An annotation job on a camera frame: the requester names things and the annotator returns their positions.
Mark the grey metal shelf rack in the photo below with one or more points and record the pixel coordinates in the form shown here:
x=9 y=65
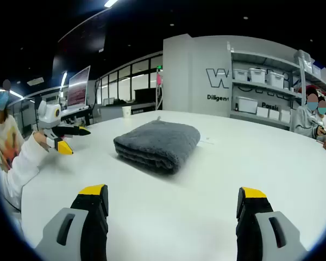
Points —
x=260 y=87

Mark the white paper cup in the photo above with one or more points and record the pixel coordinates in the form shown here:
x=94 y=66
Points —
x=126 y=112

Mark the pink flag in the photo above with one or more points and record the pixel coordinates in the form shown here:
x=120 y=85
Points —
x=159 y=79

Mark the grey towel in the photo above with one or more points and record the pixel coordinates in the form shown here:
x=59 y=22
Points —
x=157 y=144

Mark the computer monitor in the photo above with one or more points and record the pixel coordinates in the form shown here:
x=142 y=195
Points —
x=77 y=87

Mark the group of white storage boxes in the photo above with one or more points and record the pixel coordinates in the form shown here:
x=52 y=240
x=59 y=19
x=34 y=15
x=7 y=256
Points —
x=256 y=75

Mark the person's left hand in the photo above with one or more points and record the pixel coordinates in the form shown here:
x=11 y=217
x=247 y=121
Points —
x=40 y=136

